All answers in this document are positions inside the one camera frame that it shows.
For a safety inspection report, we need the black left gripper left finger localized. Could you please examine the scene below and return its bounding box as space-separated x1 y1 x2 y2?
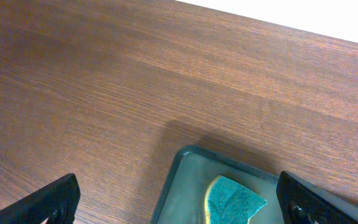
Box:
0 173 80 224

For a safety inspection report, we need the green and yellow sponge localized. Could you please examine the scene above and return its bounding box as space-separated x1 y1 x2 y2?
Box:
204 175 267 224

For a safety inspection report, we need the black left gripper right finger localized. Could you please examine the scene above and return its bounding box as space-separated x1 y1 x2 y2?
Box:
276 171 358 224

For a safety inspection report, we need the black water tray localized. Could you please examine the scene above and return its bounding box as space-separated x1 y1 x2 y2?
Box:
150 145 284 224

